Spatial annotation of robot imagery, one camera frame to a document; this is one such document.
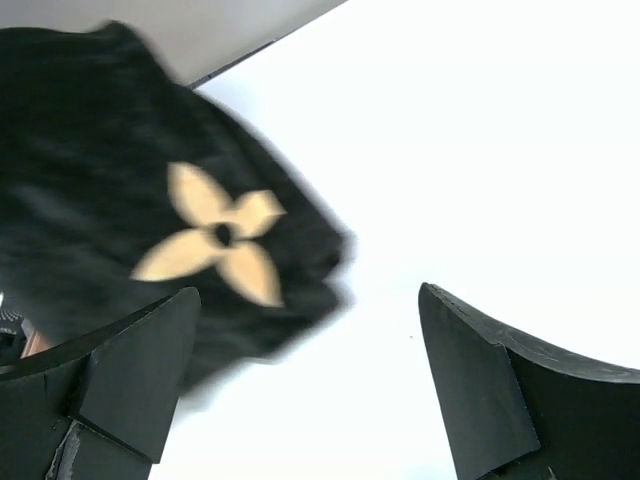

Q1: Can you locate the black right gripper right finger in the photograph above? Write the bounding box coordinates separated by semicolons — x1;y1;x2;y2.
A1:
418;283;639;480

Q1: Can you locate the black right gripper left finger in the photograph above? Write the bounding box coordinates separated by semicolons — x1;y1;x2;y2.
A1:
1;288;201;480

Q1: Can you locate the black towel with beige flowers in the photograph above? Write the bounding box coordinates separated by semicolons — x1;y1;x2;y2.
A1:
1;22;344;391

